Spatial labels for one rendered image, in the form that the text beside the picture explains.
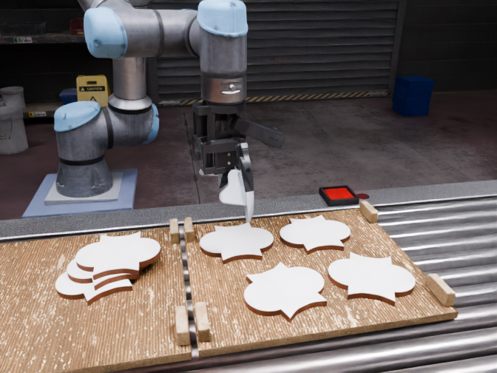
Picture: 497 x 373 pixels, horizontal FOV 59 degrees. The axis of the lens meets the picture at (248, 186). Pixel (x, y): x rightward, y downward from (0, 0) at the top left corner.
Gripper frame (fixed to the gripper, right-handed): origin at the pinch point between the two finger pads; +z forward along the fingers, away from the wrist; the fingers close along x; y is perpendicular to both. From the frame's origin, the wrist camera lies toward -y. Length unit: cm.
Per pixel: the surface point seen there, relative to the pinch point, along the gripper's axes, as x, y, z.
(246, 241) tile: 1.8, -1.2, 7.6
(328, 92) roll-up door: -411, -282, 93
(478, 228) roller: 11, -52, 11
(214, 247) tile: 1.4, 5.1, 7.6
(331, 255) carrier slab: 10.7, -15.0, 8.7
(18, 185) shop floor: -274, 73, 103
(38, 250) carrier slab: -12.2, 36.2, 8.9
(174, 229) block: -5.6, 11.1, 6.1
